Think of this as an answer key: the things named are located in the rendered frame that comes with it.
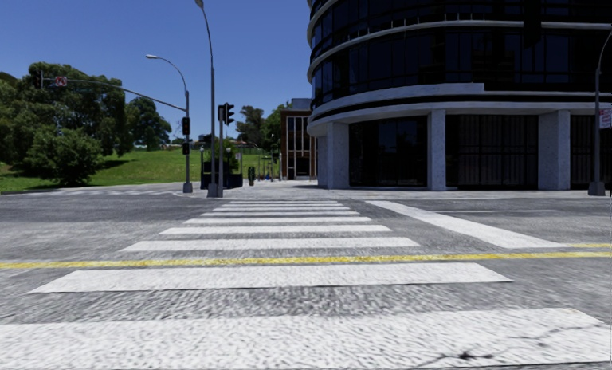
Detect sign on a post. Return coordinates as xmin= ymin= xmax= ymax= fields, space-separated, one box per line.
xmin=587 ymin=29 xmax=612 ymax=197

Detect glass tower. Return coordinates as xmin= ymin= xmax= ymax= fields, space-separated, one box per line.
xmin=305 ymin=0 xmax=612 ymax=192

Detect trees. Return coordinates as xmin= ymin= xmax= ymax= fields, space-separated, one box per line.
xmin=235 ymin=100 xmax=293 ymax=154
xmin=0 ymin=61 xmax=173 ymax=187

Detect tree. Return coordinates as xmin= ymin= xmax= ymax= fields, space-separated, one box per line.
xmin=204 ymin=136 xmax=241 ymax=174

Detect dark stairway railing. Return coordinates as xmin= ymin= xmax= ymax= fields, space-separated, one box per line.
xmin=199 ymin=146 xmax=245 ymax=190

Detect grey street lamp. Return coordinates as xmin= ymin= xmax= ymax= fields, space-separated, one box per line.
xmin=193 ymin=0 xmax=219 ymax=199

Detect red brick building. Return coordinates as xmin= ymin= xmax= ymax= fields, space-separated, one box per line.
xmin=279 ymin=98 xmax=319 ymax=182

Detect traffic light on short pole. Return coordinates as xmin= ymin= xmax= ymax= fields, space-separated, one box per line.
xmin=217 ymin=101 xmax=236 ymax=199

